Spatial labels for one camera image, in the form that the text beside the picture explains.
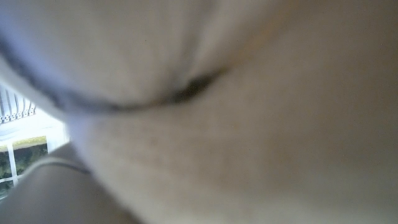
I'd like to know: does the printed room backdrop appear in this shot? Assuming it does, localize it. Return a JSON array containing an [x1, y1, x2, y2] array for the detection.
[[0, 80, 71, 200]]

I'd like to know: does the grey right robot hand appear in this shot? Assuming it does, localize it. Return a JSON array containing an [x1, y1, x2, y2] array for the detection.
[[0, 142, 141, 224]]

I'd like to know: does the beige plaid fringed scarf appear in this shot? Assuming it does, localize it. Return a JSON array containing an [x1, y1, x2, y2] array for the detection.
[[0, 0, 398, 224]]

